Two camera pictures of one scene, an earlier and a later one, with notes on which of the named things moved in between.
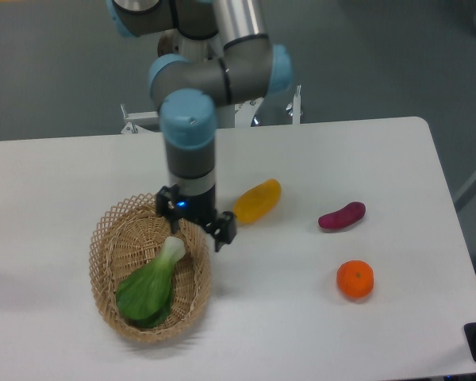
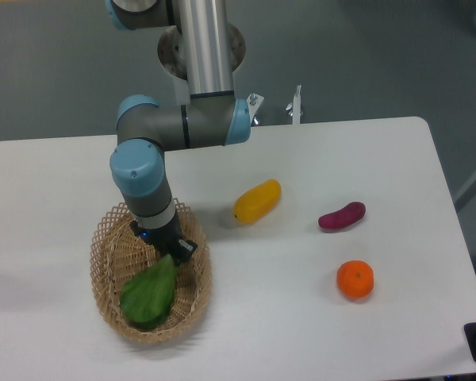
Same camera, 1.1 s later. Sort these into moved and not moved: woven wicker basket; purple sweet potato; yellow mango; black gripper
Moved: black gripper
Not moved: yellow mango; purple sweet potato; woven wicker basket
